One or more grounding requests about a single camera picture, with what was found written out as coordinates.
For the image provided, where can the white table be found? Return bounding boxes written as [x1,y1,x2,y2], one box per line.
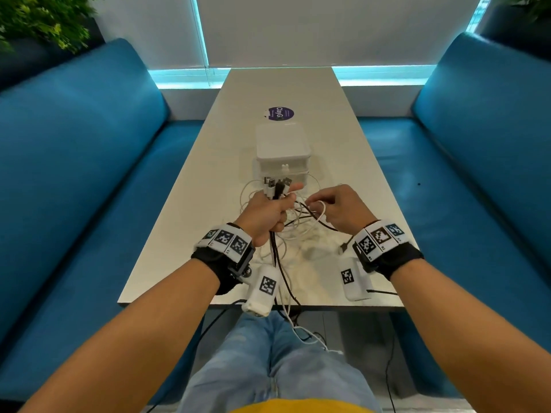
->
[117,67,421,313]

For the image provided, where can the black camera cable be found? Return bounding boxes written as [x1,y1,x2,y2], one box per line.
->
[366,289,399,413]
[146,298,249,413]

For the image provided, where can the round purple sticker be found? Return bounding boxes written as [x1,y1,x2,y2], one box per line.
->
[263,106,296,122]

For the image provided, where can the person's right forearm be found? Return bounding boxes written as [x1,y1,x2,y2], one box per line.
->
[389,258,551,413]

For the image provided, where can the bundle of charging cables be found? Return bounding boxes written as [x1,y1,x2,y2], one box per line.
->
[262,176,345,356]

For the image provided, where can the person's left hand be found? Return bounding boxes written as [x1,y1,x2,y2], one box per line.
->
[232,182,305,248]

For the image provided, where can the cyan wall light strips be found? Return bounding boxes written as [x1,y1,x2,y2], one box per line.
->
[148,0,494,90]

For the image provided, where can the person's right hand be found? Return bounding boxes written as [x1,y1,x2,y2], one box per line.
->
[306,184,380,236]

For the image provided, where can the blue sofa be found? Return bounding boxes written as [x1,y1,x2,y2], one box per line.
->
[0,38,205,403]
[358,32,551,399]

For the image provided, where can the yellow shirt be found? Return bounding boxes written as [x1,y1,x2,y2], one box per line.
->
[230,398,375,413]

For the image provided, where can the person's left forearm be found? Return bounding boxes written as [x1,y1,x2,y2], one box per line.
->
[19,258,221,413]

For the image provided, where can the light blue jeans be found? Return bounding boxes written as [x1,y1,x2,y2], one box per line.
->
[177,311,382,413]

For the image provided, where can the white mini drawer box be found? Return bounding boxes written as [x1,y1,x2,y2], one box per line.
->
[254,122,313,188]

